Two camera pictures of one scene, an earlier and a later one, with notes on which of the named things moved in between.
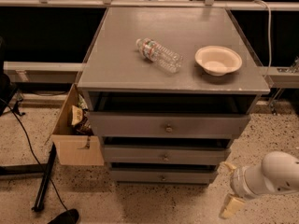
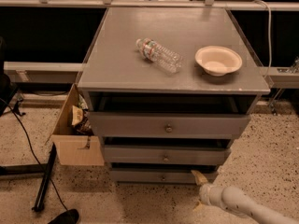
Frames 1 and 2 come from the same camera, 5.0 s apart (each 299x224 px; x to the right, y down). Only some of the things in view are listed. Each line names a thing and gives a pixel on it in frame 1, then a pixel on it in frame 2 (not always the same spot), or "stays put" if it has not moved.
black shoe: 68,217 stays put
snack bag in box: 77,115 stays put
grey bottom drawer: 164,175 stays put
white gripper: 237,181 → 206,193
